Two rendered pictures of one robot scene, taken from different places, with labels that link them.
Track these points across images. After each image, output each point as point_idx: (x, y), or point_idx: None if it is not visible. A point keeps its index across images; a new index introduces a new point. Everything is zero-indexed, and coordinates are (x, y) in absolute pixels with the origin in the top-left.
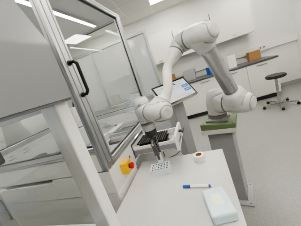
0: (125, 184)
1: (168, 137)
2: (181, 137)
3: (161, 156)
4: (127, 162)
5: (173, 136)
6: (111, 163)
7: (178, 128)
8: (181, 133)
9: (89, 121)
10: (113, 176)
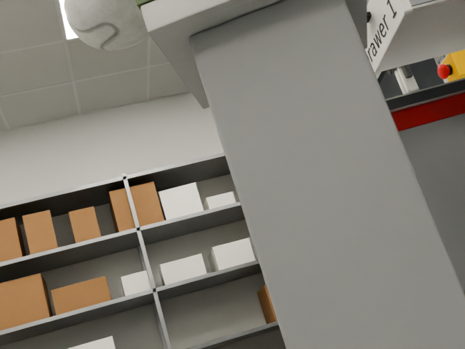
0: None
1: (445, 10)
2: (387, 37)
3: (402, 79)
4: (445, 63)
5: (427, 15)
6: (440, 56)
7: (367, 10)
8: (391, 20)
9: None
10: (445, 79)
